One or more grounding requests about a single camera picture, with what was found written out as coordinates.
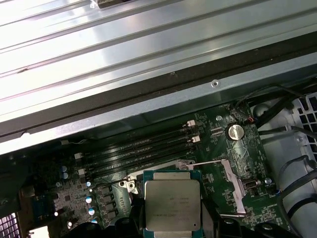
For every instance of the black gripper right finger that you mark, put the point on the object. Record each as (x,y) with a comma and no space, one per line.
(209,218)

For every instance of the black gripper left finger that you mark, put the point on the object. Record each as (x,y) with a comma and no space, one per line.
(137,218)

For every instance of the metal socket cover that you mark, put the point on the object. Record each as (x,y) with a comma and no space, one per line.
(235,188)

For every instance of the silver CPU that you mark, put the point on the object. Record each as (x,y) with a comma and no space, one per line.
(173,198)

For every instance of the metal locking lever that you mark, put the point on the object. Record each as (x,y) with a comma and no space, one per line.
(109,183)

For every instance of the CPU socket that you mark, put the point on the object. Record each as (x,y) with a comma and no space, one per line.
(127,186)

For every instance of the internal USB port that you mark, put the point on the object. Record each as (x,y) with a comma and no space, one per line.
(250,184)

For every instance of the green motherboard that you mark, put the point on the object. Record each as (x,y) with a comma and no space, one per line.
(247,153)

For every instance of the round coin battery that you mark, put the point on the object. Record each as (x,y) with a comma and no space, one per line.
(234,131)

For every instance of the silver drive cage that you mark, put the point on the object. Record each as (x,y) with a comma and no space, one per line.
(303,143)

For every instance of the black PC case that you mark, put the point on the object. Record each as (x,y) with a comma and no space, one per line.
(148,81)

